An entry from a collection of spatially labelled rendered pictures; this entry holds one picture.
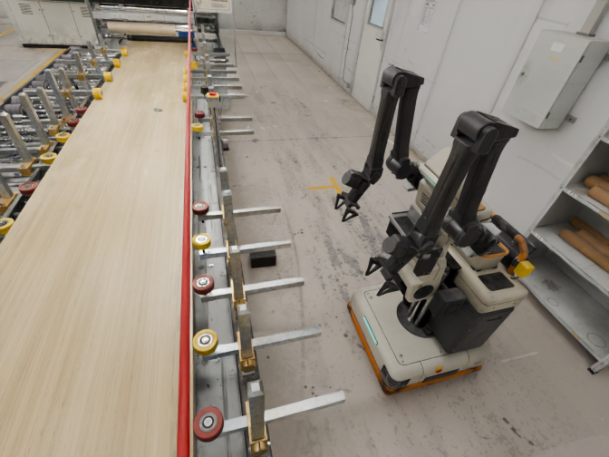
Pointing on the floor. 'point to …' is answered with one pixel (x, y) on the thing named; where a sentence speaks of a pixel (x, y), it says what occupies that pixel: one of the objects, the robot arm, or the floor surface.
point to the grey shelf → (561, 249)
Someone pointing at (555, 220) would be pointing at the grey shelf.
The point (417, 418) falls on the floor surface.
